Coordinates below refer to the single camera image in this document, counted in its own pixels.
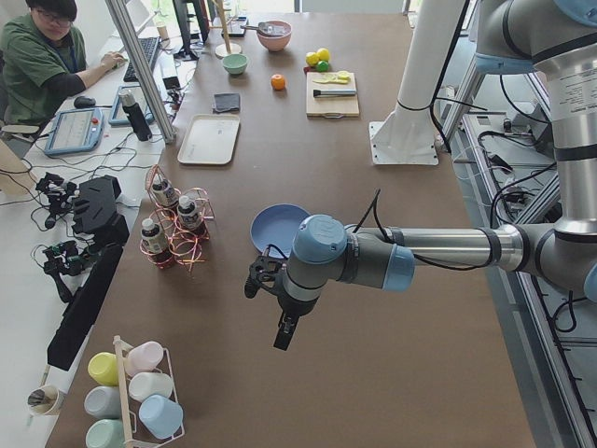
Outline black thermos bottle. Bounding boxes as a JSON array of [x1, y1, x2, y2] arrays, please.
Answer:
[[118, 90, 152, 142]]

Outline blue teach pendant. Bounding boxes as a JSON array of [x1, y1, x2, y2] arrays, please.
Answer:
[[44, 107, 104, 156], [108, 84, 154, 127]]

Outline wooden cutting board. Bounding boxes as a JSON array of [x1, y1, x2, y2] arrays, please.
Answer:
[[306, 71, 360, 118]]

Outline black handled knife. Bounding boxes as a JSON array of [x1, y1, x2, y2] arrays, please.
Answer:
[[312, 89, 357, 98]]

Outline white cup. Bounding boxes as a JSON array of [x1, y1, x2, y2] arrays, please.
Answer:
[[129, 371, 174, 402]]

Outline black computer mouse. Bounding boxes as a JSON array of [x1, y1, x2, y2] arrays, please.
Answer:
[[74, 96, 96, 109]]

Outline grey cup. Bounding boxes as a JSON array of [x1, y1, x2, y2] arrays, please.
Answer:
[[84, 385, 121, 419]]

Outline wooden cup rack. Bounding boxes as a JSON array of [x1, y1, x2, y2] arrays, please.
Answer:
[[113, 335, 187, 448]]

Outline lemon slices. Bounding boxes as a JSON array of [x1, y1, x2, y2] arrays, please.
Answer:
[[313, 71, 352, 85]]

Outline blue cup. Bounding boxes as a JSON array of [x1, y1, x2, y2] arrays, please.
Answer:
[[138, 395, 184, 440]]

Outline blue round plate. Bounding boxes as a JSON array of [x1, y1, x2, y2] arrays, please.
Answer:
[[250, 203, 310, 258]]

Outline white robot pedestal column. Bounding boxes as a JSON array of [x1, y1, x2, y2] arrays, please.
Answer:
[[369, 1, 469, 165]]

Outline black keyboard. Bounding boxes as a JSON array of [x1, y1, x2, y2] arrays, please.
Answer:
[[123, 36, 161, 82]]

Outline green bowl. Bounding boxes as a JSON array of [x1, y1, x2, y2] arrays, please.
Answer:
[[222, 53, 248, 76]]

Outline beige rectangular tray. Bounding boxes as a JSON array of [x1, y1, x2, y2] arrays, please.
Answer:
[[177, 114, 241, 165]]

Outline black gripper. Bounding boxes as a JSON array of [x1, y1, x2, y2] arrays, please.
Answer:
[[243, 255, 295, 350]]

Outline metal ice scoop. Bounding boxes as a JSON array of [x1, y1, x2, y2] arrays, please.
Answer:
[[241, 21, 287, 36]]

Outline wooden glass stand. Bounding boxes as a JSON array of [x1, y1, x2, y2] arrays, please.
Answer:
[[211, 0, 243, 59]]

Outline pink cup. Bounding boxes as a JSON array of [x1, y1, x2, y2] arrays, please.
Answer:
[[124, 341, 163, 376]]

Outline yellow lemon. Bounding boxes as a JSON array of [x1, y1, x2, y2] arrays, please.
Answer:
[[316, 48, 330, 62], [305, 51, 320, 67]]

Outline pink bowl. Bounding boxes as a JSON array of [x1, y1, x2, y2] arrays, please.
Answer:
[[257, 21, 292, 52]]

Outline person in green shirt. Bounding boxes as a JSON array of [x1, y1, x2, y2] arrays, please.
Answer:
[[1, 0, 125, 127]]

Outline orange fruit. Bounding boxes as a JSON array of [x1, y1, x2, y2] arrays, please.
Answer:
[[270, 74, 286, 91]]

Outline dark drink bottle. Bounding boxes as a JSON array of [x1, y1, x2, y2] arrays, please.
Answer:
[[151, 178, 179, 208], [177, 195, 206, 236], [141, 217, 174, 269]]

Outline paper cup with utensils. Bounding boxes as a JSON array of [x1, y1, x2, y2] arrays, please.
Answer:
[[27, 385, 66, 416]]

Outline aluminium frame post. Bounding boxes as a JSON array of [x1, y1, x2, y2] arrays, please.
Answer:
[[105, 0, 175, 144]]

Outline green lime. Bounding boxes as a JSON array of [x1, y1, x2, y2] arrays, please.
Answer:
[[315, 61, 329, 73]]

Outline dark grey folded cloth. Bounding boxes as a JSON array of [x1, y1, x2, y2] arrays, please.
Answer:
[[213, 92, 241, 114]]

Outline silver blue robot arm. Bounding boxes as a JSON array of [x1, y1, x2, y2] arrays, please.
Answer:
[[244, 1, 596, 350]]

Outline mint green cup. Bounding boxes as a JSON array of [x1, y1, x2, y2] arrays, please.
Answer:
[[85, 419, 125, 448]]

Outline yellow cup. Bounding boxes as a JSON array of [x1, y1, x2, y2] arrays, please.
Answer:
[[88, 352, 118, 386]]

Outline copper wire bottle rack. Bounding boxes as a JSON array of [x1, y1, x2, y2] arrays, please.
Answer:
[[139, 164, 215, 271]]

